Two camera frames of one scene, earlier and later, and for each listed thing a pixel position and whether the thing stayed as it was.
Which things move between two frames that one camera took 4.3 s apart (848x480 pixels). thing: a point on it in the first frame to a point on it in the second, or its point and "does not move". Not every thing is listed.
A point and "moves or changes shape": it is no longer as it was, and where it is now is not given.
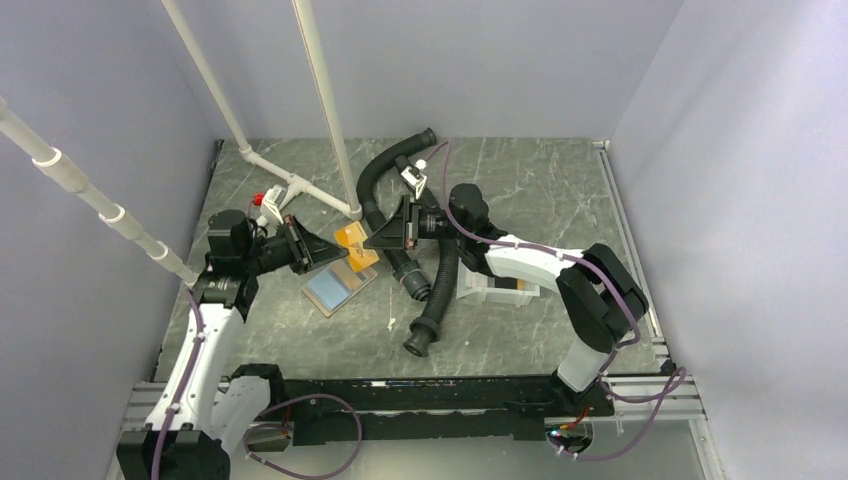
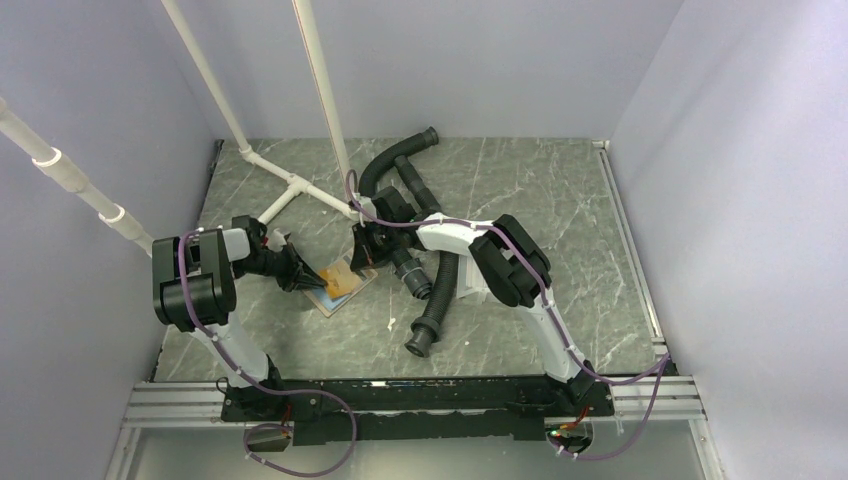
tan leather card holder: (335, 285) does not move
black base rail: (437, 410) does not move
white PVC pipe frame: (58, 167) does not move
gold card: (353, 236) moves or changes shape
